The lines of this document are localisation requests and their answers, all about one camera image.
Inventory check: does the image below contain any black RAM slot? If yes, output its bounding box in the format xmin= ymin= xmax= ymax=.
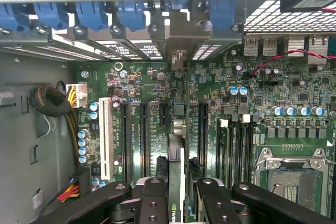
xmin=246 ymin=115 xmax=255 ymax=183
xmin=239 ymin=115 xmax=249 ymax=184
xmin=218 ymin=118 xmax=230 ymax=185
xmin=229 ymin=121 xmax=239 ymax=185

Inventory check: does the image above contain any long black expansion slot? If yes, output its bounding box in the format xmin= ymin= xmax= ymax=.
xmin=120 ymin=102 xmax=132 ymax=183
xmin=198 ymin=101 xmax=210 ymax=178
xmin=140 ymin=102 xmax=151 ymax=178

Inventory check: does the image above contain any CPU socket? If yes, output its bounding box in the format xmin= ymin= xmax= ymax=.
xmin=254 ymin=146 xmax=332 ymax=224

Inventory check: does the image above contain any white expansion slot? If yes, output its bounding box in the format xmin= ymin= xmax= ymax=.
xmin=98 ymin=97 xmax=113 ymax=180

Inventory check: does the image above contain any short black expansion slot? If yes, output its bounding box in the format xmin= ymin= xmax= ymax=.
xmin=159 ymin=102 xmax=169 ymax=127

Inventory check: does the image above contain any green motherboard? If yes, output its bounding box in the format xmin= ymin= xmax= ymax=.
xmin=76 ymin=41 xmax=336 ymax=224

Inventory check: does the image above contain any white power connector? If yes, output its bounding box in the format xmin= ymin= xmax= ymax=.
xmin=65 ymin=83 xmax=89 ymax=109

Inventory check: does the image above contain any metal USB port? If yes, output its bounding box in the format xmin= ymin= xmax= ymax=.
xmin=262 ymin=36 xmax=278 ymax=57
xmin=243 ymin=36 xmax=261 ymax=57

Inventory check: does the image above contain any blue slot clip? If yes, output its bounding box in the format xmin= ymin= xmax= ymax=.
xmin=117 ymin=1 xmax=146 ymax=32
xmin=75 ymin=1 xmax=109 ymax=32
xmin=0 ymin=2 xmax=28 ymax=32
xmin=33 ymin=2 xmax=69 ymax=30
xmin=208 ymin=0 xmax=237 ymax=32
xmin=160 ymin=0 xmax=190 ymax=12

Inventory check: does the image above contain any black open PC case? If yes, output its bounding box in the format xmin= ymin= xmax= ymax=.
xmin=0 ymin=0 xmax=336 ymax=224

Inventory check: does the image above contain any coloured wire bundle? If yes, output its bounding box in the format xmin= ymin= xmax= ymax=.
xmin=44 ymin=167 xmax=91 ymax=211

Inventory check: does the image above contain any black braided wire bundle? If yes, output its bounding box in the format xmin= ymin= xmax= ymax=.
xmin=29 ymin=81 xmax=79 ymax=168

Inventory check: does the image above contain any red and black twisted wire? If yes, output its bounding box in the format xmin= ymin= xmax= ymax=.
xmin=248 ymin=49 xmax=336 ymax=76

